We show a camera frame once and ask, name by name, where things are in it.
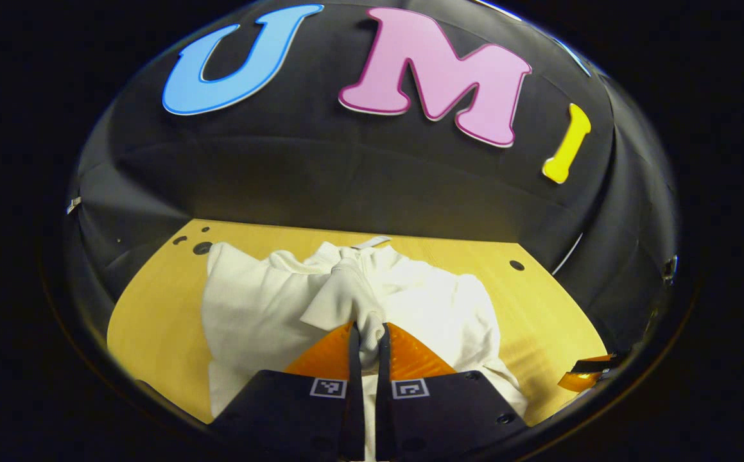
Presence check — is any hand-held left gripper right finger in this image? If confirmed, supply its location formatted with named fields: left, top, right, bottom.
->
left=375, top=322, right=530, bottom=462

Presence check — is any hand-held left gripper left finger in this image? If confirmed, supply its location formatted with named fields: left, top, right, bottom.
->
left=208, top=321, right=365, bottom=462

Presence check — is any white zip-up garment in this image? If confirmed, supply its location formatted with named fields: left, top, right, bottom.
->
left=202, top=235, right=530, bottom=462

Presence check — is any black backdrop cloth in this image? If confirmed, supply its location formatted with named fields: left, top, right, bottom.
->
left=64, top=0, right=680, bottom=360

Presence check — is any thin white cable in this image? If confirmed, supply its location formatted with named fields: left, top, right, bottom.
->
left=551, top=232, right=584, bottom=275

